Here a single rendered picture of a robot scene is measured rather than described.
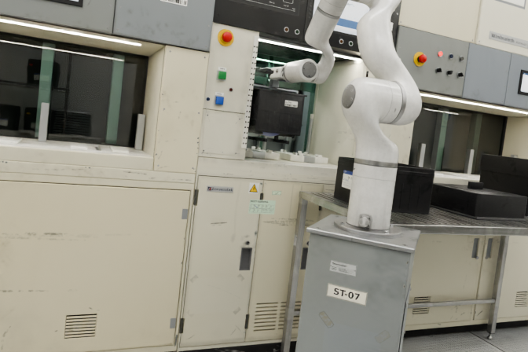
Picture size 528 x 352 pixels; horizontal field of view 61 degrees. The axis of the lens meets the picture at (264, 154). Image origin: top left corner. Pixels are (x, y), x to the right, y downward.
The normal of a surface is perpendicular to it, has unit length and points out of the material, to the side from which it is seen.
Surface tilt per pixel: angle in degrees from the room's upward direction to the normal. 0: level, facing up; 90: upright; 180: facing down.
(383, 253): 90
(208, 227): 90
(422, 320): 90
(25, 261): 90
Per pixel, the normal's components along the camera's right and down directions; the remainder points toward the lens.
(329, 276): -0.37, 0.01
